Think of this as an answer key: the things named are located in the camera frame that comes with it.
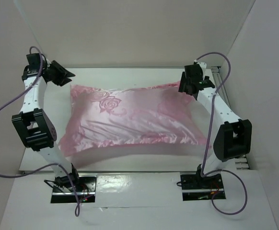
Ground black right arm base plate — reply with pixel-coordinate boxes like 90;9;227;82
176;173;226;201

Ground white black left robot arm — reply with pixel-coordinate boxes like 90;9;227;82
12;53;81;191

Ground aluminium table edge rail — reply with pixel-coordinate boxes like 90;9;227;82
19;170;196;174

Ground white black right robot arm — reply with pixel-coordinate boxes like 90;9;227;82
178;60;252;188

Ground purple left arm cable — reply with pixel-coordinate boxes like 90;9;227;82
0;46;87;217

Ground pink fabric pillowcase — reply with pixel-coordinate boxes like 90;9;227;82
58;82;207;157

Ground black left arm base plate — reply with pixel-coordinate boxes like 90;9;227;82
45;173;97;204

